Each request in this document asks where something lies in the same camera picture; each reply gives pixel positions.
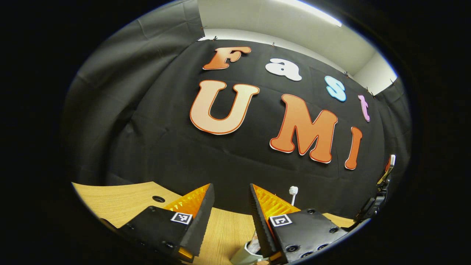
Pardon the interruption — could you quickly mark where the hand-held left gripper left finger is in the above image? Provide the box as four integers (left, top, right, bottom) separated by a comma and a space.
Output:
118, 183, 215, 263

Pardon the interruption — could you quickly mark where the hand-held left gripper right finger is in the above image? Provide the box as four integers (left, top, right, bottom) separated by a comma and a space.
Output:
249, 183, 348, 264

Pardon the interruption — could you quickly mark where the white toothpaste tube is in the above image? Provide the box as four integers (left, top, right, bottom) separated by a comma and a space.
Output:
249, 230, 262, 256

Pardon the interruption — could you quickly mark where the light blue cup wooden handle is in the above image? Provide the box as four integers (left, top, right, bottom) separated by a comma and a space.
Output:
230, 241, 271, 265

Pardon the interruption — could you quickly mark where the wooden desktop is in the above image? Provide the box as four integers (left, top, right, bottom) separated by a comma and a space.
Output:
72, 181, 355, 265

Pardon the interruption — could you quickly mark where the black backdrop cloth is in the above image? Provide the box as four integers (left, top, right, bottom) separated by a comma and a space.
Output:
61, 0, 412, 221

